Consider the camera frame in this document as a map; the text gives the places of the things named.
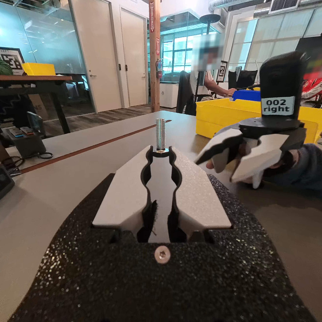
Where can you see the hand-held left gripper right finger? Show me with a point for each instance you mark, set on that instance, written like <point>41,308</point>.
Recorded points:
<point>198,198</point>

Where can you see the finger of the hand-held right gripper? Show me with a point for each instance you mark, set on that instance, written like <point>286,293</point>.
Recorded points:
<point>261,158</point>
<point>220,161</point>

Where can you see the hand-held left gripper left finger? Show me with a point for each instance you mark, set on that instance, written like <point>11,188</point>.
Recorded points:
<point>120,196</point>

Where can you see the silver hex bolt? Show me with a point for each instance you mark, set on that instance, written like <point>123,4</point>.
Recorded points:
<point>161,133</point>

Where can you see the person's right forearm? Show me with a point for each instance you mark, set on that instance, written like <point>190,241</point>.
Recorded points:
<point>310,168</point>

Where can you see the person's right hand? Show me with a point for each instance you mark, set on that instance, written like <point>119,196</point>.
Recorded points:
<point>290,159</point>

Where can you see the red white garment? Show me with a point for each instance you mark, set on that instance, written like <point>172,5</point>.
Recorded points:
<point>313,90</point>

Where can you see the black computer monitor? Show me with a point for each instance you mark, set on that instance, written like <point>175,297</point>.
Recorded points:
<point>247,79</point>

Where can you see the blue plastic bin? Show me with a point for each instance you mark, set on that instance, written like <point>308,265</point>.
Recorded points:
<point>245,95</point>

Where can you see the large yellow plastic bin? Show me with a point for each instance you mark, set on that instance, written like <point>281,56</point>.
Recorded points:
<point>221,115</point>

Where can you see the black white tag sign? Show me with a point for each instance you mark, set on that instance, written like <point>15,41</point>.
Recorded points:
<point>221,71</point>

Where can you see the ceiling air vent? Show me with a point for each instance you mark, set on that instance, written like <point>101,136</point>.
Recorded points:
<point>284,5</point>

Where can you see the dark office chair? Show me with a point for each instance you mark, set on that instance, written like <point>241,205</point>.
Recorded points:
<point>183,93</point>

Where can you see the white recycling cabinet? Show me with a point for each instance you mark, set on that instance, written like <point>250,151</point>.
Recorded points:
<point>168,96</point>

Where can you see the black floor lamp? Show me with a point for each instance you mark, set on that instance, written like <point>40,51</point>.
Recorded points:
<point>210,18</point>

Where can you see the black charging dock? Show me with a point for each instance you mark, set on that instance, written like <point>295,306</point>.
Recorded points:
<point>27,147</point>

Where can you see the red fire extinguisher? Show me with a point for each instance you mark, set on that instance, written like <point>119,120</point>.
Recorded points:
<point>159,68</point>

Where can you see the black device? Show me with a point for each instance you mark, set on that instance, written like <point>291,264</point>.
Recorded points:
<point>5,181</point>

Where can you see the cardboard box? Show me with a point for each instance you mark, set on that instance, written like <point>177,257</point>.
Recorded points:
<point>39,107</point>

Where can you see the white door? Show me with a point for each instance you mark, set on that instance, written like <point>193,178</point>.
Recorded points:
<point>134,63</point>
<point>100,63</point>

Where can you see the dark wooden desk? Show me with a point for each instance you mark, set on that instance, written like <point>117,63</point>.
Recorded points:
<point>30,78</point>

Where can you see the green plant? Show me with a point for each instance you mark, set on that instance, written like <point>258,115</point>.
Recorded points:
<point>5,68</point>

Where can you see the black white tag poster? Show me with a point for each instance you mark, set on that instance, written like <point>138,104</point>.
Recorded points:
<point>12,60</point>

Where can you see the silver air duct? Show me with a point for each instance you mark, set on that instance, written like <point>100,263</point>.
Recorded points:
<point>221,3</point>

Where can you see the wooden post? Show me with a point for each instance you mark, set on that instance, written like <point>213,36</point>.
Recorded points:
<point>154,88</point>

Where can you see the short red post sign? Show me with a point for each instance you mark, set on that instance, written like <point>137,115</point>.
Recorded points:
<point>157,46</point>

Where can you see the long red post sign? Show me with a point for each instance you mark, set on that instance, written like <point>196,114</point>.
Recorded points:
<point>151,15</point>

